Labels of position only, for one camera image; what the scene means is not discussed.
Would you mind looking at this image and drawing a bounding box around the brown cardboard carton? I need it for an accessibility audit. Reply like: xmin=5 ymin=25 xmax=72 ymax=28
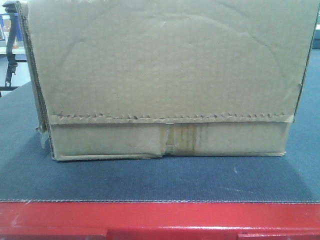
xmin=14 ymin=0 xmax=320 ymax=161

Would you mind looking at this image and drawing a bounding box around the dark grey conveyor belt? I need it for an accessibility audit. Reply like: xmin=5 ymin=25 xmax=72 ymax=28
xmin=0 ymin=49 xmax=320 ymax=204

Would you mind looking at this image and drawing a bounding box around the red conveyor frame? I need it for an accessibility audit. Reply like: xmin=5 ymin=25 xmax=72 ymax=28
xmin=0 ymin=202 xmax=320 ymax=240

